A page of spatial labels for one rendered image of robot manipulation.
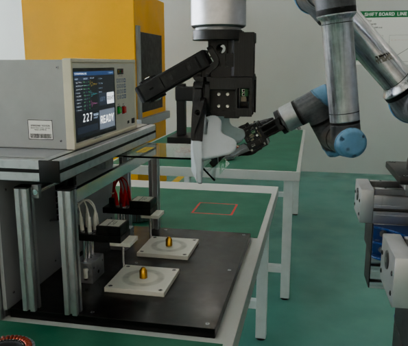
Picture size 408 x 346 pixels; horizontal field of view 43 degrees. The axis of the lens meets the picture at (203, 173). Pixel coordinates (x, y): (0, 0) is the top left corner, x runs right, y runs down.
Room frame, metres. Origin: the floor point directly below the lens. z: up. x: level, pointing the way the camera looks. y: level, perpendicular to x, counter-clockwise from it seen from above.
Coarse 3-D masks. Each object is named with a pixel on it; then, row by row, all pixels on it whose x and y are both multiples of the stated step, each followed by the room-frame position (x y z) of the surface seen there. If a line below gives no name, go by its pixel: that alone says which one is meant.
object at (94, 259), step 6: (90, 258) 1.26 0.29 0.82; (96, 258) 1.26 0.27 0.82; (102, 258) 1.29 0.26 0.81; (84, 264) 1.23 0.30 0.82; (90, 264) 1.22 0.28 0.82; (96, 264) 1.25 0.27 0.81; (102, 264) 1.29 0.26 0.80; (90, 270) 1.22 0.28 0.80; (96, 270) 1.25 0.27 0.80; (102, 270) 1.28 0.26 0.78; (90, 276) 1.22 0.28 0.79; (96, 276) 1.24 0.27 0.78; (84, 282) 1.23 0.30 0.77; (90, 282) 1.22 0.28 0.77
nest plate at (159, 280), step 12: (120, 276) 1.24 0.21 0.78; (132, 276) 1.24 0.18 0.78; (156, 276) 1.24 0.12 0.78; (168, 276) 1.24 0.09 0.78; (108, 288) 1.17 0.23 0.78; (120, 288) 1.17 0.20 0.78; (132, 288) 1.17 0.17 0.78; (144, 288) 1.17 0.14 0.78; (156, 288) 1.17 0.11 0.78; (168, 288) 1.18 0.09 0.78
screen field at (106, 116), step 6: (108, 108) 1.39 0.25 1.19; (114, 108) 1.43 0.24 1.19; (102, 114) 1.35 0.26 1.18; (108, 114) 1.39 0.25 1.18; (114, 114) 1.42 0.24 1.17; (102, 120) 1.34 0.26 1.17; (108, 120) 1.38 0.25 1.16; (114, 120) 1.42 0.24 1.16; (102, 126) 1.34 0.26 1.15; (108, 126) 1.38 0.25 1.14
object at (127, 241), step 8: (104, 224) 1.23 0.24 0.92; (112, 224) 1.23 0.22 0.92; (120, 224) 1.23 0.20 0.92; (128, 224) 1.27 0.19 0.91; (80, 232) 1.24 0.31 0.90; (96, 232) 1.24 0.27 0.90; (104, 232) 1.22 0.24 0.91; (112, 232) 1.22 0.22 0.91; (120, 232) 1.21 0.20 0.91; (128, 232) 1.27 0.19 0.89; (88, 240) 1.23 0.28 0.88; (96, 240) 1.22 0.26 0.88; (104, 240) 1.22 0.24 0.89; (112, 240) 1.21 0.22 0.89; (120, 240) 1.21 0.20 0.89; (128, 240) 1.23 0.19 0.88; (88, 248) 1.26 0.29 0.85; (88, 256) 1.26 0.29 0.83
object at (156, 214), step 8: (136, 200) 1.46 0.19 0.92; (144, 200) 1.46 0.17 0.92; (152, 200) 1.47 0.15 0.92; (104, 208) 1.47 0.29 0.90; (112, 208) 1.47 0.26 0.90; (120, 208) 1.47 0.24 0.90; (128, 208) 1.47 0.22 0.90; (136, 208) 1.46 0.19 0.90; (144, 208) 1.45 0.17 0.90; (152, 208) 1.47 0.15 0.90; (120, 216) 1.48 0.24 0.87; (144, 216) 1.45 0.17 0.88; (152, 216) 1.45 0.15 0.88; (160, 216) 1.47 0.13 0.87
